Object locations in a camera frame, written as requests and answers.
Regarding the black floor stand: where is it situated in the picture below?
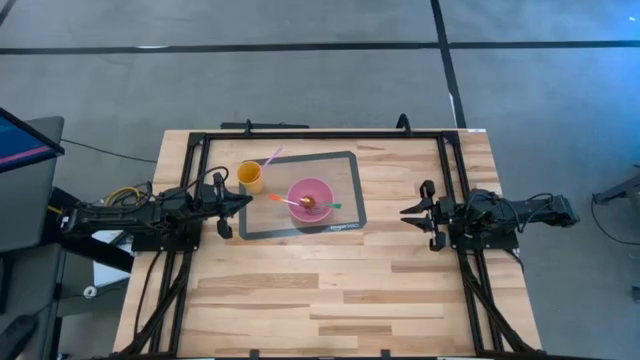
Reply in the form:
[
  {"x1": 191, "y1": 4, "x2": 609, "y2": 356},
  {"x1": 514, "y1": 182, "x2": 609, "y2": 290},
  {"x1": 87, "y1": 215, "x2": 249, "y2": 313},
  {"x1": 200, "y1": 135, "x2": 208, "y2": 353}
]
[{"x1": 592, "y1": 164, "x2": 640, "y2": 206}]

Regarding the translucent black-edged baking mat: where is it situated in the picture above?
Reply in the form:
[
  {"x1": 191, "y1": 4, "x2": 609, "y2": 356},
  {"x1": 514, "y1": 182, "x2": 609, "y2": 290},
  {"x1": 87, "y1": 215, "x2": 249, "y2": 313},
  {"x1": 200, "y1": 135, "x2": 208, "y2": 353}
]
[{"x1": 237, "y1": 150, "x2": 368, "y2": 241}]

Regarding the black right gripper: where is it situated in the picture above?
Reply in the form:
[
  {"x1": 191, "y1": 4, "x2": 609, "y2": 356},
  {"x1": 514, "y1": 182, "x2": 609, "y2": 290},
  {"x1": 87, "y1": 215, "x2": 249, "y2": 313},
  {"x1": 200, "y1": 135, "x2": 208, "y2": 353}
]
[{"x1": 399, "y1": 179, "x2": 457, "y2": 253}]

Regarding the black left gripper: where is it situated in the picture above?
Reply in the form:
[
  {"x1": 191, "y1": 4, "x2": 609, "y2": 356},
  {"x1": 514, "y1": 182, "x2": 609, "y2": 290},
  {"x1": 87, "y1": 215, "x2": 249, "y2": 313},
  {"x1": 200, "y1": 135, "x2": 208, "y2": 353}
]
[{"x1": 199, "y1": 171, "x2": 254, "y2": 241}]

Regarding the black aluminium table frame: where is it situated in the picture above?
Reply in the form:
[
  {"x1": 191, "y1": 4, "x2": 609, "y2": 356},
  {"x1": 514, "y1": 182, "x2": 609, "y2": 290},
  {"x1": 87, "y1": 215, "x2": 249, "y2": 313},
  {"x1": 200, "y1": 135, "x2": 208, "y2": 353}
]
[{"x1": 113, "y1": 129, "x2": 546, "y2": 360}]

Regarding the yellow arm cable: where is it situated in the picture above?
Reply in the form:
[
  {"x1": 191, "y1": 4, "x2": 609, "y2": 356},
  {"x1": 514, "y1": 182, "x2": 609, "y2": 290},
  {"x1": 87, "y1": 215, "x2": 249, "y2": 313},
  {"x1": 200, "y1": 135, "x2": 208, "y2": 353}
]
[{"x1": 103, "y1": 185, "x2": 142, "y2": 207}]

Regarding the white box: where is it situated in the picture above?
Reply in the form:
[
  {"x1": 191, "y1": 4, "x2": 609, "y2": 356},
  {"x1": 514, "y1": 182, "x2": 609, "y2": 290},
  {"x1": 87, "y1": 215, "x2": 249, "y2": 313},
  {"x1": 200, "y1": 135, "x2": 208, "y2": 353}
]
[{"x1": 92, "y1": 228, "x2": 136, "y2": 289}]

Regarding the pink translucent straw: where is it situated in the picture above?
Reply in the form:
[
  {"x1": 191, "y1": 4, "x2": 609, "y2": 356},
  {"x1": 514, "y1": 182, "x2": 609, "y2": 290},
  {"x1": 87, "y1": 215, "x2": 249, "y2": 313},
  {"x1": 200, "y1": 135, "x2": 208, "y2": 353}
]
[{"x1": 261, "y1": 145, "x2": 286, "y2": 169}]

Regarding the pink plastic bowl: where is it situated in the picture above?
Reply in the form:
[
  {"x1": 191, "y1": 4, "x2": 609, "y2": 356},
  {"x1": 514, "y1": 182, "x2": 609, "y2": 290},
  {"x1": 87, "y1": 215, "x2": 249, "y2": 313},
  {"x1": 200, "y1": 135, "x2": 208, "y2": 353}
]
[{"x1": 286, "y1": 177, "x2": 335, "y2": 224}]

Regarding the black floor cable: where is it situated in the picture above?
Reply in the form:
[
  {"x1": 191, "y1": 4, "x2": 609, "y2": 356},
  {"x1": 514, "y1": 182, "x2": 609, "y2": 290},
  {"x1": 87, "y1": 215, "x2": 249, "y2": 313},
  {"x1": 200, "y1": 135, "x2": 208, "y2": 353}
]
[
  {"x1": 62, "y1": 138, "x2": 159, "y2": 165},
  {"x1": 589, "y1": 194, "x2": 640, "y2": 247}
]

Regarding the computer monitor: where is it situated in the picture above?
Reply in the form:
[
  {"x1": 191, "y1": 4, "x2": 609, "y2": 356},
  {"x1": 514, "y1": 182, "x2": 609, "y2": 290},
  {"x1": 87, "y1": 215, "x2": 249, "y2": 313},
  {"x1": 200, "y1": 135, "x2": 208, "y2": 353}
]
[{"x1": 0, "y1": 106, "x2": 66, "y2": 174}]

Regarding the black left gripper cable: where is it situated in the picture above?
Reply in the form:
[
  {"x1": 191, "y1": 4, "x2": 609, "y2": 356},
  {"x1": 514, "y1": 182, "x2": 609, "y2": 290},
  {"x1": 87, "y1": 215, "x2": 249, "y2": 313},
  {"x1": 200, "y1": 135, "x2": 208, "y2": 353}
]
[{"x1": 191, "y1": 165, "x2": 230, "y2": 192}]

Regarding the gold spoon orange handle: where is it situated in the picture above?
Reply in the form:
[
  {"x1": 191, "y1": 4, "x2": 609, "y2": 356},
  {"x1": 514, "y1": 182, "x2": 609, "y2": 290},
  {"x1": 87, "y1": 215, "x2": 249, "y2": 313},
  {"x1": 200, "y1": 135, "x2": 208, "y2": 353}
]
[{"x1": 267, "y1": 192, "x2": 316, "y2": 210}]

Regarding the yellow plastic cup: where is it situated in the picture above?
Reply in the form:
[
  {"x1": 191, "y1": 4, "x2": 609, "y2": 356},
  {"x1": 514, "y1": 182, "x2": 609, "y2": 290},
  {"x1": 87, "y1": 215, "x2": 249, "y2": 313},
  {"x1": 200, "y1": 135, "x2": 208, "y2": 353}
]
[{"x1": 236, "y1": 160, "x2": 265, "y2": 195}]

